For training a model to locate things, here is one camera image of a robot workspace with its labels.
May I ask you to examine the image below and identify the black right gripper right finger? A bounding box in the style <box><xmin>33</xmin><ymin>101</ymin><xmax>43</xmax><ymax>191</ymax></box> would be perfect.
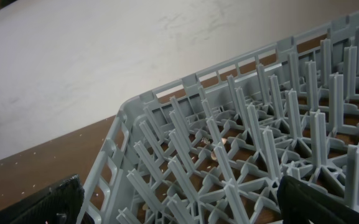
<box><xmin>277</xmin><ymin>175</ymin><xmax>359</xmax><ymax>224</ymax></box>

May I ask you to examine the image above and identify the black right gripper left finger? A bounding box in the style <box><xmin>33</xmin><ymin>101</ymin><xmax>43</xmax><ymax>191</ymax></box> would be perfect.
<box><xmin>0</xmin><ymin>174</ymin><xmax>85</xmax><ymax>224</ymax></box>

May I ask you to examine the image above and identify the grey plastic dishwasher rack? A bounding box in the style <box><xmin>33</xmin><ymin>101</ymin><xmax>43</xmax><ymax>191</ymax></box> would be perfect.
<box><xmin>77</xmin><ymin>11</ymin><xmax>359</xmax><ymax>223</ymax></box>

